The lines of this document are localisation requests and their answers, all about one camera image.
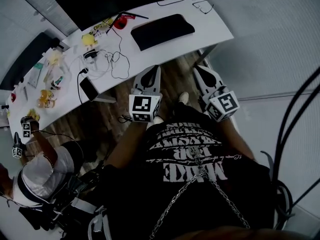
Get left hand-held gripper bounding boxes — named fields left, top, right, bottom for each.
left=128, top=64, right=163, bottom=123

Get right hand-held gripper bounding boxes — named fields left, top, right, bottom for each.
left=192, top=66, right=240, bottom=123

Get black mouse pad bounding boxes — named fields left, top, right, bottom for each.
left=130, top=13, right=196, bottom=52

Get person's left forearm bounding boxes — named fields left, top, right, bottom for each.
left=106, top=120, right=146, bottom=167

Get person's right forearm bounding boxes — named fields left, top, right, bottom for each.
left=216, top=116, right=256, bottom=161

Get white desk leg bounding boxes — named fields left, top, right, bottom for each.
left=95, top=93, right=117, bottom=105
left=196, top=43, right=219, bottom=69

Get black smartphone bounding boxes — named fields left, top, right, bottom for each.
left=79, top=76, right=99, bottom=102

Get black power adapter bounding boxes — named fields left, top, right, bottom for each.
left=83, top=49, right=100, bottom=60

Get red cup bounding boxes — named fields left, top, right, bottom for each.
left=113, top=16, right=129, bottom=31

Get white printed card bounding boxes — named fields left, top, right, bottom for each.
left=93, top=29, right=109, bottom=39

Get yellow plush toy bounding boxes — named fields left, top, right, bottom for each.
left=81, top=32, right=99, bottom=48

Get black eyeglasses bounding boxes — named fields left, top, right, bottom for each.
left=192, top=0, right=215, bottom=15

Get large black monitor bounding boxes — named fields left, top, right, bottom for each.
left=55, top=0, right=167, bottom=32

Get clear plastic bag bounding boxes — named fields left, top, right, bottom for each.
left=44, top=48, right=69, bottom=90

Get black tumbler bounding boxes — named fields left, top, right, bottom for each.
left=51, top=37, right=66, bottom=51

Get orange toy figures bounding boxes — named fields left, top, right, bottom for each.
left=37, top=89, right=58, bottom=109

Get black printed t-shirt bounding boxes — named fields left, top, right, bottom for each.
left=98, top=103, right=278, bottom=240

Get small black monitor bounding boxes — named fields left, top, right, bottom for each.
left=0, top=32, right=60, bottom=91

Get black office chair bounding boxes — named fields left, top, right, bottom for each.
left=18, top=158, right=106, bottom=233

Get thin black cable tangle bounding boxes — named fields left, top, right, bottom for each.
left=103, top=25, right=131, bottom=80

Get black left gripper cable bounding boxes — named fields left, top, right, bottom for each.
left=117, top=113, right=132, bottom=125

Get white cable bundle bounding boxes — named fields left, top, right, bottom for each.
left=74, top=50, right=114, bottom=80

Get thick black headset cables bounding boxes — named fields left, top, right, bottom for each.
left=271, top=66, right=320, bottom=233

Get silver chain necklace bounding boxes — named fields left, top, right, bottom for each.
left=149, top=146, right=251, bottom=240

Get white strap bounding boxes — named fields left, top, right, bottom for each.
left=88, top=205, right=111, bottom=240

